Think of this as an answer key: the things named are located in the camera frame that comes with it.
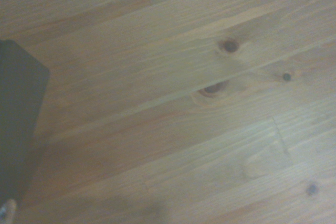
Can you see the small metallic drawer knob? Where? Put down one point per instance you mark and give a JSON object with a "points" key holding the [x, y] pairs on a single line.
{"points": [[8, 209]]}

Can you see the dark grey drawer cabinet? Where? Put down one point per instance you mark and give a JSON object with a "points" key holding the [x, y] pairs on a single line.
{"points": [[18, 108]]}

